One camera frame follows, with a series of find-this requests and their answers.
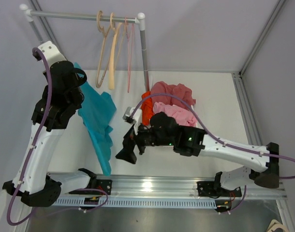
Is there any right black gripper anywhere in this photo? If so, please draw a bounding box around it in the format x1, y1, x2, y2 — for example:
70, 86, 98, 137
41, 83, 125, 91
116, 118, 174, 164

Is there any orange t shirt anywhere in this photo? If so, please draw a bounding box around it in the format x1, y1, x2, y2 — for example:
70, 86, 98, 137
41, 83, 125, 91
141, 98, 154, 126

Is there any teal t shirt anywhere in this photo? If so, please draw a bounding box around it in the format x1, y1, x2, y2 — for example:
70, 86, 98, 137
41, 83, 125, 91
73, 61, 118, 176

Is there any light pink t shirt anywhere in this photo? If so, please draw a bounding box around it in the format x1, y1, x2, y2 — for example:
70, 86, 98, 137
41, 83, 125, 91
153, 102, 197, 127

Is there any dusty rose t shirt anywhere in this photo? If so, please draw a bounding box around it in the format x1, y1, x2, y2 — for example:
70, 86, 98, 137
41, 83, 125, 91
150, 81, 196, 109

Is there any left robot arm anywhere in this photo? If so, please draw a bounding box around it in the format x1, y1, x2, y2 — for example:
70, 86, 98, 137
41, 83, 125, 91
2, 41, 97, 207

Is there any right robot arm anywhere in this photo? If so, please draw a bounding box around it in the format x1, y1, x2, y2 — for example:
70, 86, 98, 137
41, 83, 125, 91
116, 112, 280, 196

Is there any beige wooden hanger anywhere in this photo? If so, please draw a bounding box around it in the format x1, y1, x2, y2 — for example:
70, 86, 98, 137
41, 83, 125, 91
108, 13, 122, 90

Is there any beige slim hanger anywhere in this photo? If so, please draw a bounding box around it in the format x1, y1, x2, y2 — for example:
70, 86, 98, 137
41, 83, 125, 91
95, 10, 110, 88

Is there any white perforated plastic basket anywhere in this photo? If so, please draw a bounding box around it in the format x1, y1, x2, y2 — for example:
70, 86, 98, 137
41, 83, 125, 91
147, 82, 199, 129

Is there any metal clothes rack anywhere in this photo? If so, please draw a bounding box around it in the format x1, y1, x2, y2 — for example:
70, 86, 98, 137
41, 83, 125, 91
18, 3, 153, 95

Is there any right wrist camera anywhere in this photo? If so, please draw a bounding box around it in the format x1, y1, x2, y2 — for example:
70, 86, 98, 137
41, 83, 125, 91
123, 106, 142, 135

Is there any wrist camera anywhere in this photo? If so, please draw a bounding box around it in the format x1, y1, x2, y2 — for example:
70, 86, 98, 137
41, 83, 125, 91
32, 41, 68, 68
123, 106, 142, 135

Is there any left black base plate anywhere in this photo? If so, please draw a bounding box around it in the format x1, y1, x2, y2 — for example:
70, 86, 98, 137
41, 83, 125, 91
69, 179, 113, 195

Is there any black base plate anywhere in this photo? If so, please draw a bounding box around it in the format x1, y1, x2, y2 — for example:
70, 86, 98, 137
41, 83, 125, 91
197, 172, 242, 199
69, 179, 113, 195

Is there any pink wire hanger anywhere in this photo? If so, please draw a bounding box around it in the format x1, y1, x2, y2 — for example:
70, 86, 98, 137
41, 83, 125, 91
124, 18, 134, 93

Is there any aluminium mounting rail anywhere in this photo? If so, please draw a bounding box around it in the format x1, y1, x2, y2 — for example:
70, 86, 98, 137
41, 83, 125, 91
23, 172, 288, 200

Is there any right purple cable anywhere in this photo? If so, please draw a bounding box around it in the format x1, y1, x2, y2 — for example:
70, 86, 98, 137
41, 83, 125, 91
131, 93, 295, 180

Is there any purple cable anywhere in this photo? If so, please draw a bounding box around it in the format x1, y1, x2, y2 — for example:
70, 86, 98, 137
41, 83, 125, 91
131, 93, 295, 180
6, 47, 108, 226

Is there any white slotted cable duct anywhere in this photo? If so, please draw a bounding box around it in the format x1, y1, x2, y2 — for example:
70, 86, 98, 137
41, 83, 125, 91
33, 198, 232, 209

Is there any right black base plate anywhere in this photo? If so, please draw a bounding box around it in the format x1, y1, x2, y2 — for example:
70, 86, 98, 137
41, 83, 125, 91
197, 172, 242, 199

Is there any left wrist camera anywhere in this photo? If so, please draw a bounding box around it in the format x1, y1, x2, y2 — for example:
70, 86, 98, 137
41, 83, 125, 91
32, 41, 68, 68

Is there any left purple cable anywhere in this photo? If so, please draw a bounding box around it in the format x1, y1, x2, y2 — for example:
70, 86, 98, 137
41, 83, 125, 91
6, 47, 108, 226

